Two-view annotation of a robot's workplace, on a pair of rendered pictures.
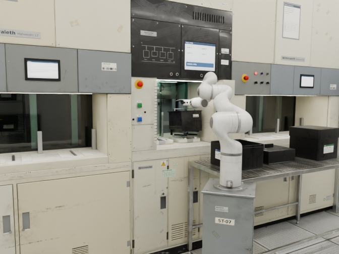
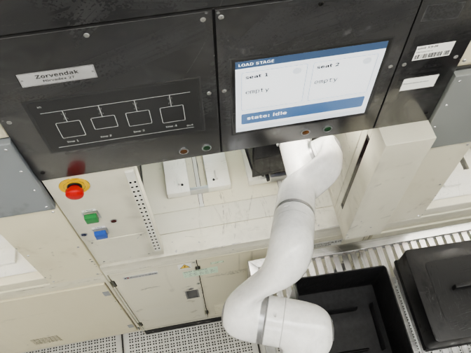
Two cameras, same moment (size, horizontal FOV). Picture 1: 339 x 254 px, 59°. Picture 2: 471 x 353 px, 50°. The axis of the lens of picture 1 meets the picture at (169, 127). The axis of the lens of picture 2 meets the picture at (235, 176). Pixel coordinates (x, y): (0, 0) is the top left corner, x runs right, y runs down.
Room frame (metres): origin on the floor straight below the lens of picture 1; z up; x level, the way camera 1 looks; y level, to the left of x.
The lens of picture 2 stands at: (1.73, -0.30, 2.34)
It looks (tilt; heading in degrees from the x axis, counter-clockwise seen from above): 60 degrees down; 18
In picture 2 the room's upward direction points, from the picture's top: 1 degrees counter-clockwise
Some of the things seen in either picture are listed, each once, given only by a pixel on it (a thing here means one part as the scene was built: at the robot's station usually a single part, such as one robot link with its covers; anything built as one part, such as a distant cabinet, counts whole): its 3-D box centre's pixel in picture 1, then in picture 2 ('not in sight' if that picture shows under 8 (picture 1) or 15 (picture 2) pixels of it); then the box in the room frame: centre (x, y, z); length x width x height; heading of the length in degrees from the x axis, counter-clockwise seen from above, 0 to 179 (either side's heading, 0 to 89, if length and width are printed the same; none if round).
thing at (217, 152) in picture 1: (236, 153); (347, 326); (2.17, -0.49, 0.85); 0.28 x 0.28 x 0.17; 26
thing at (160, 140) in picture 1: (156, 140); (195, 164); (2.54, 0.11, 0.89); 0.22 x 0.21 x 0.04; 28
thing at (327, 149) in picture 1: (313, 141); not in sight; (2.53, -1.23, 0.89); 0.29 x 0.29 x 0.25; 32
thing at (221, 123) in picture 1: (226, 133); not in sight; (1.65, -0.31, 1.07); 0.19 x 0.12 x 0.24; 97
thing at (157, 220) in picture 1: (160, 128); (217, 115); (2.70, 0.08, 0.98); 0.95 x 0.88 x 1.95; 28
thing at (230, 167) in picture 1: (230, 170); not in sight; (1.66, -0.35, 0.85); 0.19 x 0.19 x 0.18
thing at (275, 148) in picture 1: (269, 151); (460, 290); (2.39, -0.80, 0.83); 0.29 x 0.29 x 0.13; 27
